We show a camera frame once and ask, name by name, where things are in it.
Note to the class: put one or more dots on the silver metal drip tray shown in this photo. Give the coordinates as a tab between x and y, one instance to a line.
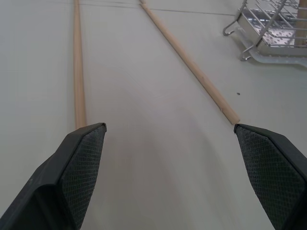
278	36

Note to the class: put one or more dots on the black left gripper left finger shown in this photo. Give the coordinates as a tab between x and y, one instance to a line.
60	172

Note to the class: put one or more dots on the light wooden upright stick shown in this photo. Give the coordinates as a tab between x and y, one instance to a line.
302	21

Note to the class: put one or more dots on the light wooden chopstick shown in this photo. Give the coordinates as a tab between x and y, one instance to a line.
78	72
192	64

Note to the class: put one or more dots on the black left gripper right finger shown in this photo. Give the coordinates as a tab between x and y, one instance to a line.
275	167

